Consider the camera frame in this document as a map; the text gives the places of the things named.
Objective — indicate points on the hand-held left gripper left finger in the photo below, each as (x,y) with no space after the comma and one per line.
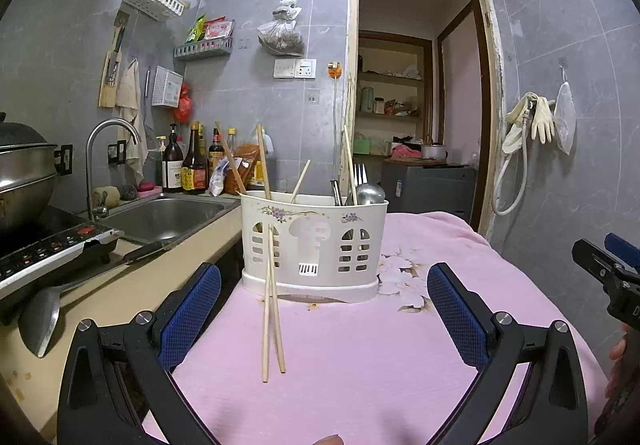
(192,310)

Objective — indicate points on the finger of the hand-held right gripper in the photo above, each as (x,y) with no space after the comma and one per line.
(595,257)
(622,246)

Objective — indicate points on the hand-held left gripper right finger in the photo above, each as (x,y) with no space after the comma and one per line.
(452,310)

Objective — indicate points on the white floral utensil holder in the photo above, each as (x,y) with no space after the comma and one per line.
(310,245)

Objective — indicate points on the large steel spoon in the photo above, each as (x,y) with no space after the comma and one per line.
(371,195)

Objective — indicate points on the thick wooden chopstick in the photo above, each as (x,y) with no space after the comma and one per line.
(231,160)

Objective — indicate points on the steel fork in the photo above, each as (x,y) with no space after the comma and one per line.
(360,175)

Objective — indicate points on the person's right hand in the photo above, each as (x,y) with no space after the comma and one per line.
(619,355)

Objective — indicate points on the person's left hand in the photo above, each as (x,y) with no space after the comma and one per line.
(327,440)

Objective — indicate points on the beige kitchen counter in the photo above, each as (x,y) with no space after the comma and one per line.
(125,295)

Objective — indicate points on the steel sink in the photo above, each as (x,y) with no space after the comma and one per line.
(165,217)

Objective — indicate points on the pink floral blanket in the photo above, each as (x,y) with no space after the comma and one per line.
(350,350)

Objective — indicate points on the grey cabinet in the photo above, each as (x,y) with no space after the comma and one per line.
(430,190)

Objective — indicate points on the pink sponge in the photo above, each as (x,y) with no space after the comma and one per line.
(147,187)

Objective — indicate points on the white plastic packet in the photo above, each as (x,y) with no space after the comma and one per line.
(219,180)

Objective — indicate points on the steel wool scrubber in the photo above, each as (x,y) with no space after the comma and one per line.
(129,191)

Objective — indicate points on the dark bottle white label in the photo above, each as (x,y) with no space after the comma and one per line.
(173,170)

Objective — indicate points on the beige loofah scrubber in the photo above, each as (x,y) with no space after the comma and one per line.
(107,196)

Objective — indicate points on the white mesh bag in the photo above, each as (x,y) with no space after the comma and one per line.
(565,115)

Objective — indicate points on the cream rubber glove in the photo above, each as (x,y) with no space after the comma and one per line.
(544,120)
(517,117)

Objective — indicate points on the steel spatula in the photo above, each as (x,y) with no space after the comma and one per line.
(39,320)

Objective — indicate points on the small steel pot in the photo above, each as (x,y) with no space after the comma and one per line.
(434,152)

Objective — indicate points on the black induction cooker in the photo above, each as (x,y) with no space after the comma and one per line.
(45,245)

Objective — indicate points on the dark bottle red cap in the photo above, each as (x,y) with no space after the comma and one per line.
(215,147)

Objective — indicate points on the pink cloth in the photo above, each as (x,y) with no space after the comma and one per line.
(406,152)

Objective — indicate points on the cooking oil jug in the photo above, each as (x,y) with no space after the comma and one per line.
(267,150)

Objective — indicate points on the clear bottle yellow cap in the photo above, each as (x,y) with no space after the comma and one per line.
(231,137)

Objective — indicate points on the steel faucet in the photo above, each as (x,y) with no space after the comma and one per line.
(90,160)

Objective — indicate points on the green box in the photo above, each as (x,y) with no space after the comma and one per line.
(363,145)

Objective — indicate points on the red plastic bag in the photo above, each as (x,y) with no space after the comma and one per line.
(183,107)

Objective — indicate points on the steel steamer pot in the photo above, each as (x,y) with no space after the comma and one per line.
(22,175)

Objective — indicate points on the wooden shelf unit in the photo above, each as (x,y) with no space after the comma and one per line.
(429,90)

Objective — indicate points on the green jar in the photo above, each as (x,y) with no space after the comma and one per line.
(367,99)

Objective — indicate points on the hanging beige towel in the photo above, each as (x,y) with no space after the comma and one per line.
(130,90)

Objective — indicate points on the wooden cutting board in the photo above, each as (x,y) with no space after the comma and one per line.
(109,85)

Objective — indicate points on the green snack packet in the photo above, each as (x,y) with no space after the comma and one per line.
(196,30)

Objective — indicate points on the red snack packet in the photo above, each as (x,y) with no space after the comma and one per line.
(219,29)

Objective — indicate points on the hanging clear plastic bag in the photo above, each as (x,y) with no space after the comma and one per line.
(281,35)

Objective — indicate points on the hanging kitchen cleaver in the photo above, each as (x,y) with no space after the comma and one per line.
(120,30)

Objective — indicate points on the black wall outlet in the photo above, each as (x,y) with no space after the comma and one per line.
(118,151)
(64,159)

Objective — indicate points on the white plastic wall box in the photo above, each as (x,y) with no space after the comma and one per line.
(166,86)

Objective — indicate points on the small grey wall switch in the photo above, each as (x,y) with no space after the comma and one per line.
(312,97)

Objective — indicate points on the worn door frame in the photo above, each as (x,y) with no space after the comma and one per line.
(352,75)

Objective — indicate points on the grey wall shelf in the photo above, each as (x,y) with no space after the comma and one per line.
(202,50)

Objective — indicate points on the white wall switch panel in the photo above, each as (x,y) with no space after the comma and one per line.
(295,67)

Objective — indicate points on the orange wall hook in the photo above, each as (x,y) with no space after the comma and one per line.
(335,70)

